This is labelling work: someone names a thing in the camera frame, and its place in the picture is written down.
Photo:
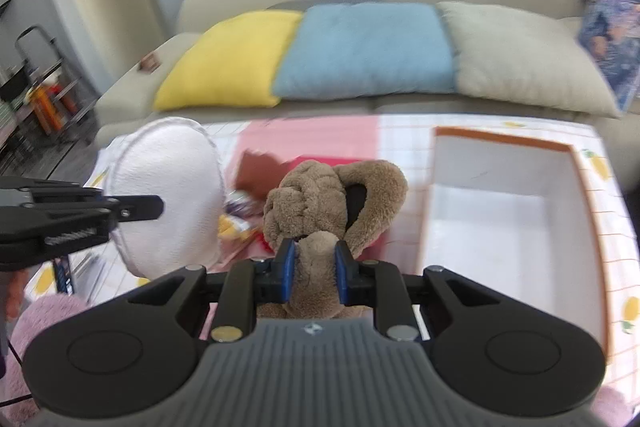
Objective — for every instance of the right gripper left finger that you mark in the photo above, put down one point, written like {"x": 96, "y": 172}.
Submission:
{"x": 274, "y": 278}

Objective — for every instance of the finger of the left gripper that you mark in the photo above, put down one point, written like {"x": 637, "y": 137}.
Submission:
{"x": 135, "y": 208}

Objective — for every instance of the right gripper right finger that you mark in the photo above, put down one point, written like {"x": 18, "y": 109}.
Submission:
{"x": 355, "y": 281}

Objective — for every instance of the white round cushion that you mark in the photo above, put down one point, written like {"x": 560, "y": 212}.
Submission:
{"x": 176, "y": 160}

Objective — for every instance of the colourful snack packet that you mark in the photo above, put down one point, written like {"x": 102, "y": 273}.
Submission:
{"x": 242, "y": 217}

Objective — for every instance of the brown plush bunny toy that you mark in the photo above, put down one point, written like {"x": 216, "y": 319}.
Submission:
{"x": 316, "y": 206}

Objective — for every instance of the brown felt piece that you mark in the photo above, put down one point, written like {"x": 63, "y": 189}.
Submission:
{"x": 259, "y": 173}

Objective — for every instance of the person's left hand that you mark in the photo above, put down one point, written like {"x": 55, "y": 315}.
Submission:
{"x": 15, "y": 287}

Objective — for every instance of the beige sofa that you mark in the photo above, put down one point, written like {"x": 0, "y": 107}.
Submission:
{"x": 128, "y": 104}

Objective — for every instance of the metal shelf rack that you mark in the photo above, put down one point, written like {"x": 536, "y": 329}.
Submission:
{"x": 43, "y": 108}

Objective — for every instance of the pink checkered tablecloth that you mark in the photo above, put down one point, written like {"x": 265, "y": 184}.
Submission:
{"x": 406, "y": 141}

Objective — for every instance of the small brown card on sofa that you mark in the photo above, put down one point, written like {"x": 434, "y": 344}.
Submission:
{"x": 149, "y": 63}

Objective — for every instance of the yellow pillow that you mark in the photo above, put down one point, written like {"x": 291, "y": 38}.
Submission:
{"x": 233, "y": 64}

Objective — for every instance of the white orange storage box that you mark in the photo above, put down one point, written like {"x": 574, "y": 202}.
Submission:
{"x": 513, "y": 213}

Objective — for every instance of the blue pillow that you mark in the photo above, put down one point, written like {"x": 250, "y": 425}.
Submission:
{"x": 366, "y": 49}

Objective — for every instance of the beige pillow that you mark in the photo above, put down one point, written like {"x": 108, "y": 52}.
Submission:
{"x": 510, "y": 55}

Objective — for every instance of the anime print pillow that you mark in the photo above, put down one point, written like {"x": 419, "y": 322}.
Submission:
{"x": 610, "y": 33}

